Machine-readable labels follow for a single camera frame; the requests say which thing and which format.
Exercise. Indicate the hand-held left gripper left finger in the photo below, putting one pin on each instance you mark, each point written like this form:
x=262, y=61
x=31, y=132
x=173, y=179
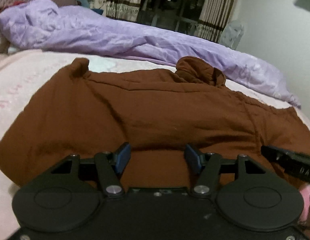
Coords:
x=122, y=158

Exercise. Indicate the red cloth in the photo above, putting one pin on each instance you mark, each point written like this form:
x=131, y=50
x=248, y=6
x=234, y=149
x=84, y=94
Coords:
x=16, y=3

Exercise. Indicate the purple duvet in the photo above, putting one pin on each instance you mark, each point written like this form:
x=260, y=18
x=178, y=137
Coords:
x=99, y=35

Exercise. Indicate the fan with printed cover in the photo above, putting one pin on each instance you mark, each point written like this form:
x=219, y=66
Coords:
x=232, y=35

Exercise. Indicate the dark window with hanging laundry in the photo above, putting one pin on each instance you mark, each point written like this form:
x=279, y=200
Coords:
x=175, y=5

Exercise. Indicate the pink printed bed sheet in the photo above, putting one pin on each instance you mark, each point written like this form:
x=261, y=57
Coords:
x=22, y=80

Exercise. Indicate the brown padded jacket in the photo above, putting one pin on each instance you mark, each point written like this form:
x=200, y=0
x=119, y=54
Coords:
x=150, y=110

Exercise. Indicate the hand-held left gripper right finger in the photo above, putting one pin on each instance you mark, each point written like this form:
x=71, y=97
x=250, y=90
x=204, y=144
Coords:
x=193, y=160

